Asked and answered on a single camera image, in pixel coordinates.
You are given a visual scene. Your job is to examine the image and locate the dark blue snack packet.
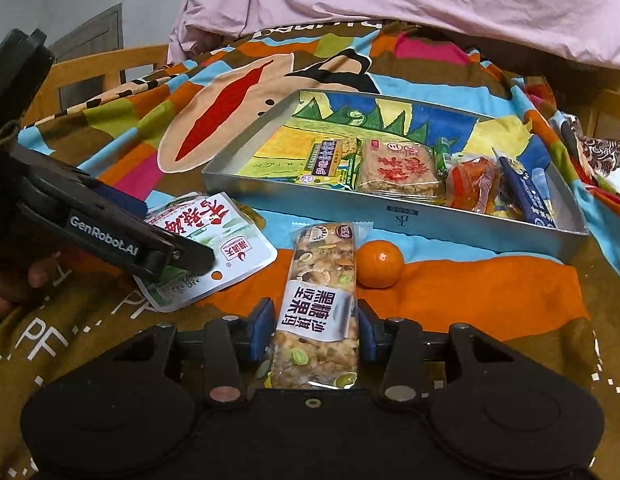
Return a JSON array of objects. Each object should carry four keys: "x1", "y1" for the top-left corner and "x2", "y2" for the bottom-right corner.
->
[{"x1": 494, "y1": 149, "x2": 558, "y2": 230}]

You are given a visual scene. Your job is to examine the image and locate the floral quilt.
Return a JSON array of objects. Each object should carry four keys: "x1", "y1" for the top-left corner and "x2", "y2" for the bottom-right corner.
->
[{"x1": 560, "y1": 110, "x2": 620, "y2": 197}]

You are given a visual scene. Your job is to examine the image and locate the small yellow packet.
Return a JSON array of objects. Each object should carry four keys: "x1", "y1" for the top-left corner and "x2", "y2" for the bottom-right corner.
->
[{"x1": 237, "y1": 202, "x2": 267, "y2": 231}]

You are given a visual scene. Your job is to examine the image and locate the tangerine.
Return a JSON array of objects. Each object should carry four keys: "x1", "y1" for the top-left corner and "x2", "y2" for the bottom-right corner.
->
[{"x1": 356, "y1": 239, "x2": 406, "y2": 290}]

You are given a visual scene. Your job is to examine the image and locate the yellow green snack packet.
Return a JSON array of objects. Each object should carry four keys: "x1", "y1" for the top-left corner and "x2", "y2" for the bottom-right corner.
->
[{"x1": 292, "y1": 137, "x2": 361, "y2": 191}]

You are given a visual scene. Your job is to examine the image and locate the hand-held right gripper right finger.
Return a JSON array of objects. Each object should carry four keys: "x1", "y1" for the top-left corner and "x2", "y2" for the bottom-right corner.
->
[{"x1": 356, "y1": 298, "x2": 516, "y2": 408}]

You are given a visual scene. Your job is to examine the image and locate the grey door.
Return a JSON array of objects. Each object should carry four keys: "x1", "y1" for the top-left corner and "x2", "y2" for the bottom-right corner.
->
[{"x1": 48, "y1": 3, "x2": 125, "y2": 111}]

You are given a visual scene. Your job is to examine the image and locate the grey metal tray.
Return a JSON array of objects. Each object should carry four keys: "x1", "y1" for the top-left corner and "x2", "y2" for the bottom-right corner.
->
[{"x1": 202, "y1": 88, "x2": 590, "y2": 264}]

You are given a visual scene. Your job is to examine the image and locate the white green snack packet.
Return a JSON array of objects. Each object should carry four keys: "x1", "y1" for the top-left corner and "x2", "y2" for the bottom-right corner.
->
[{"x1": 132, "y1": 190, "x2": 279, "y2": 314}]

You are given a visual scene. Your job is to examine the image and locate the pink sheet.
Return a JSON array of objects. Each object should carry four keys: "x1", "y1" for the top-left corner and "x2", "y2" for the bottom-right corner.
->
[{"x1": 167, "y1": 0, "x2": 620, "y2": 72}]

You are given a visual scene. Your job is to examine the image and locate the colourful printed blanket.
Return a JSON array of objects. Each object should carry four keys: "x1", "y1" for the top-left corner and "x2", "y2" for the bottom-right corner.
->
[{"x1": 0, "y1": 19, "x2": 620, "y2": 480}]

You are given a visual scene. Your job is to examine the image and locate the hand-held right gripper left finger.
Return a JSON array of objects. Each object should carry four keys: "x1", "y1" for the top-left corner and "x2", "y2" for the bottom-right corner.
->
[{"x1": 110, "y1": 297, "x2": 277, "y2": 409}]

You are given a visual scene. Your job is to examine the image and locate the reddish clear-wrapped snack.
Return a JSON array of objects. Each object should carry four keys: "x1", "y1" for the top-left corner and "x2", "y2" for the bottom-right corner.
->
[{"x1": 445, "y1": 154, "x2": 501, "y2": 215}]

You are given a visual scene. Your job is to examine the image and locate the nut bar clear packet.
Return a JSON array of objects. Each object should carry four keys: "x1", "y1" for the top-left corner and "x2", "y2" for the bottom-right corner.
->
[{"x1": 263, "y1": 222, "x2": 363, "y2": 391}]

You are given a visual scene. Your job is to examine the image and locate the rice cracker snack packet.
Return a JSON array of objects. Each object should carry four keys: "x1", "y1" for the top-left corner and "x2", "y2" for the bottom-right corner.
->
[{"x1": 356, "y1": 138, "x2": 447, "y2": 204}]

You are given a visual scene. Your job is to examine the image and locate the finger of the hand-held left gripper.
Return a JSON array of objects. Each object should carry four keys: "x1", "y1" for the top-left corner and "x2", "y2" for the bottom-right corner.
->
[
  {"x1": 9, "y1": 144, "x2": 151, "y2": 222},
  {"x1": 15, "y1": 199, "x2": 217, "y2": 282}
]

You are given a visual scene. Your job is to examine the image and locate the person's left hand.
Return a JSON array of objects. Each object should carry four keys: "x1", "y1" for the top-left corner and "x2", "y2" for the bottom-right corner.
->
[{"x1": 0, "y1": 254, "x2": 59, "y2": 319}]

